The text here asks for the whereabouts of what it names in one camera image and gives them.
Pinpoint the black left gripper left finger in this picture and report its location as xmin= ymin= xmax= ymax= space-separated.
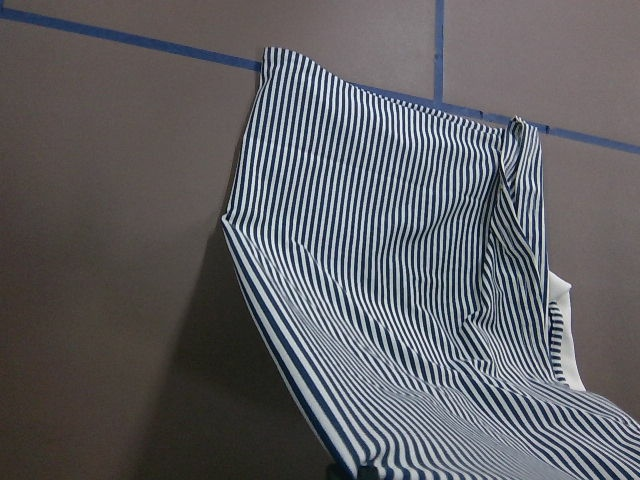
xmin=325 ymin=463 xmax=350 ymax=480

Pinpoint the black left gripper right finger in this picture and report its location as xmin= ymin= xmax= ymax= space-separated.
xmin=356 ymin=465 xmax=380 ymax=480

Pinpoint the blue white striped polo shirt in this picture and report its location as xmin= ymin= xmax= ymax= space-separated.
xmin=222 ymin=47 xmax=639 ymax=479

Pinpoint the brown paper table cover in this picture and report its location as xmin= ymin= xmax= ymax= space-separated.
xmin=1 ymin=1 xmax=639 ymax=479

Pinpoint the blue tape line centre lengthwise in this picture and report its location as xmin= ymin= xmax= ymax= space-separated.
xmin=433 ymin=0 xmax=445 ymax=104

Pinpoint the blue tape line crosswise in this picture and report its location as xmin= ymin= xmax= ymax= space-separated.
xmin=1 ymin=5 xmax=639 ymax=155

